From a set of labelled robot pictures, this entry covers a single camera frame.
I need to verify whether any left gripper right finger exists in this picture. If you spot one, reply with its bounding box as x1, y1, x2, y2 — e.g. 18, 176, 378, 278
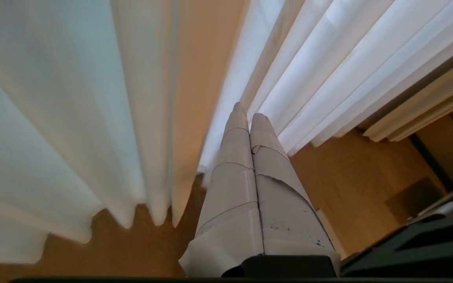
249, 113, 341, 277

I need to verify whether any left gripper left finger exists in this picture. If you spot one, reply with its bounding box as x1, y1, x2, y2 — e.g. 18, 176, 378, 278
179, 102, 265, 278

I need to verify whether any white sheer curtain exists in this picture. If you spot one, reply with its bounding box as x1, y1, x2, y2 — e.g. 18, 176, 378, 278
197, 0, 453, 186
0, 0, 250, 283

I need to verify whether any beige drape curtain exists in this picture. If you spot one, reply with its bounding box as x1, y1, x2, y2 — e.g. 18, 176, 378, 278
362, 51, 453, 143

